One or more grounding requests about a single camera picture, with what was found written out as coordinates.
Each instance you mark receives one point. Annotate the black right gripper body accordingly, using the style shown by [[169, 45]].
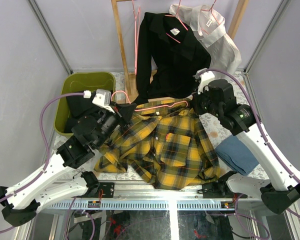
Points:
[[203, 104]]

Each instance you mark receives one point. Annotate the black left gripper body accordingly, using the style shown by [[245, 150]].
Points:
[[119, 114]]

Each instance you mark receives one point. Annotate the pink hanger of plaid shirt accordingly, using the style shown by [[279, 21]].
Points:
[[160, 106]]

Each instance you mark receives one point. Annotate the black button shirt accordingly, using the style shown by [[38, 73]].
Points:
[[83, 114]]

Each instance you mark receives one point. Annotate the yellow plaid flannel shirt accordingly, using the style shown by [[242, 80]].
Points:
[[169, 151]]

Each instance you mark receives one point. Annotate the pink wire hanger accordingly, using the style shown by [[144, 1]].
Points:
[[137, 16]]

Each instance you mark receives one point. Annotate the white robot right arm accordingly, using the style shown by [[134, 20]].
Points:
[[282, 189]]

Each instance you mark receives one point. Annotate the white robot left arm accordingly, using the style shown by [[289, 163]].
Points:
[[23, 201]]

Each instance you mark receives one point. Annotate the black hanging shirt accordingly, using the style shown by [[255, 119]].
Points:
[[163, 69]]

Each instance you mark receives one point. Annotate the white hanging shirt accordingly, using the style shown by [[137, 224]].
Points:
[[223, 52]]

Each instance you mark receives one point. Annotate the pink hanger of black shirt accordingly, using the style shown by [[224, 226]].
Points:
[[175, 29]]

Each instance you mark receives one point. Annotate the pink hanger of white shirt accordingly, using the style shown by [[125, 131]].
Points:
[[213, 18]]

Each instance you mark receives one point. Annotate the floral patterned tablecloth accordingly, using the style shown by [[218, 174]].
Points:
[[215, 131]]

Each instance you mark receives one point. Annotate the folded blue cloth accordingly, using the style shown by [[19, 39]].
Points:
[[236, 155]]

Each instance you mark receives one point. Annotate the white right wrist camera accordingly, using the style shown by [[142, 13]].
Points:
[[203, 77]]

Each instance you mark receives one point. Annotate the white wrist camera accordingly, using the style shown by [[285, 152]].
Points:
[[203, 77], [102, 99]]

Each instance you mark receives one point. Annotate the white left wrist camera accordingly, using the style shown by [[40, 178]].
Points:
[[102, 99]]

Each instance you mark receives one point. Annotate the aluminium front frame rail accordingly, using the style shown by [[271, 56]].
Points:
[[152, 191]]

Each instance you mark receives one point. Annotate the grey slotted cable duct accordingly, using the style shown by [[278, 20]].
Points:
[[158, 205]]

